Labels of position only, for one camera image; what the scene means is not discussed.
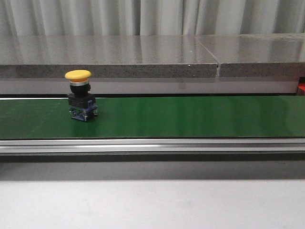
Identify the yellow mushroom push button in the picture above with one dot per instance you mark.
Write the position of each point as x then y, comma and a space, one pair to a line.
82, 104

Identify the grey stone countertop slab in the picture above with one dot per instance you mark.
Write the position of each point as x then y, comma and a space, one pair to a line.
105, 57

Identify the green conveyor belt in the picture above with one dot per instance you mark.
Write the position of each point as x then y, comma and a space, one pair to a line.
145, 117

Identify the grey stone slab right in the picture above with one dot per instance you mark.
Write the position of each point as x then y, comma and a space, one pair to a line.
279, 56

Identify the red object at edge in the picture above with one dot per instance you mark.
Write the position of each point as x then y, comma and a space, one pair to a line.
301, 89

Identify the white pleated curtain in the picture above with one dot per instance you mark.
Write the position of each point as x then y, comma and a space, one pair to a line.
150, 17

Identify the aluminium conveyor side rail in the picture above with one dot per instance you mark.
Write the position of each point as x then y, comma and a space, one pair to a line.
149, 146

